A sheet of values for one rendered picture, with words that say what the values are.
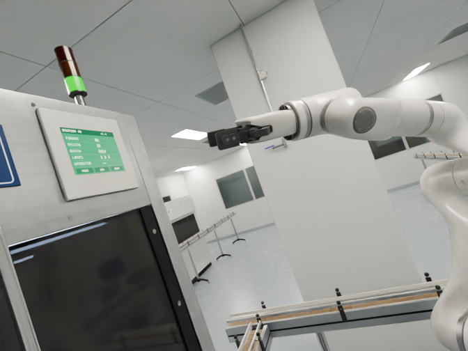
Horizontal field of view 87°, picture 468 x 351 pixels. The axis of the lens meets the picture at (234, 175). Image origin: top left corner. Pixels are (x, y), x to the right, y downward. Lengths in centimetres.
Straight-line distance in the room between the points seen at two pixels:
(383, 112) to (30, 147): 68
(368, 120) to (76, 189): 60
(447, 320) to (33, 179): 99
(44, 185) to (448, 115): 91
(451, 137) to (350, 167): 124
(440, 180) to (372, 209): 123
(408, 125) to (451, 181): 23
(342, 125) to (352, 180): 153
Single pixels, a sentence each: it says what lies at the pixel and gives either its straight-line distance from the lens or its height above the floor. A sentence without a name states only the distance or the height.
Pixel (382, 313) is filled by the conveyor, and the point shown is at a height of 90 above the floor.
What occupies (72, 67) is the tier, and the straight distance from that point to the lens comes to 97.
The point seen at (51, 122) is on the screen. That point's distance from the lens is 68.
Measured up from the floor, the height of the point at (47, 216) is 183.
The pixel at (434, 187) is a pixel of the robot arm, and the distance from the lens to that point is 87.
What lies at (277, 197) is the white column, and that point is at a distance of 205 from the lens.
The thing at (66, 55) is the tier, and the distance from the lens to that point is 99.
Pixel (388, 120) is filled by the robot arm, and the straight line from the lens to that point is 54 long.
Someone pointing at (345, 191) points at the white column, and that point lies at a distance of 202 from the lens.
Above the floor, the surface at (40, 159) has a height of 195.
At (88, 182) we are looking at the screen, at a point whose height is 189.
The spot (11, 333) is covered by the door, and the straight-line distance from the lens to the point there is 57.
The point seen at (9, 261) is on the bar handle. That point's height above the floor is 177.
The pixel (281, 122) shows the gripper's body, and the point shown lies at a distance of 48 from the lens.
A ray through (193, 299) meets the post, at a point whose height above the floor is 148.
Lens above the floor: 177
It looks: 2 degrees up
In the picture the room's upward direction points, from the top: 20 degrees counter-clockwise
